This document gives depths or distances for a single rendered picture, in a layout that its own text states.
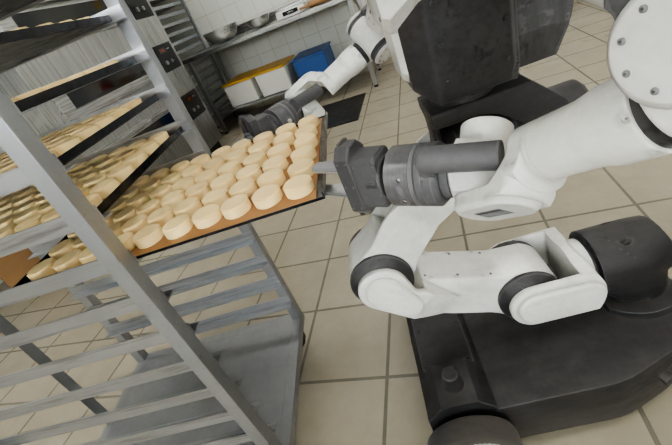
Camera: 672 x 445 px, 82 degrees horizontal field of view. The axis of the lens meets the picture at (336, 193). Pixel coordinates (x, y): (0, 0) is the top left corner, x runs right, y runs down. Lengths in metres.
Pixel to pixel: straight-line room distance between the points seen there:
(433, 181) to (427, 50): 0.22
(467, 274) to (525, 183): 0.54
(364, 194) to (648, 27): 0.38
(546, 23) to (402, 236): 0.45
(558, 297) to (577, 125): 0.65
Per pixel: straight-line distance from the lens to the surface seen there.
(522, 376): 1.04
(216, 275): 1.27
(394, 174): 0.51
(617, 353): 1.08
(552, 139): 0.40
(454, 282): 0.94
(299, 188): 0.61
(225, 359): 1.41
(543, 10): 0.69
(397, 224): 0.81
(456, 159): 0.46
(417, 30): 0.62
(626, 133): 0.36
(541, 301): 0.98
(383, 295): 0.86
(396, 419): 1.22
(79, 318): 0.87
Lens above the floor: 1.04
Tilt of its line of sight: 27 degrees down
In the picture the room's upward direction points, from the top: 23 degrees counter-clockwise
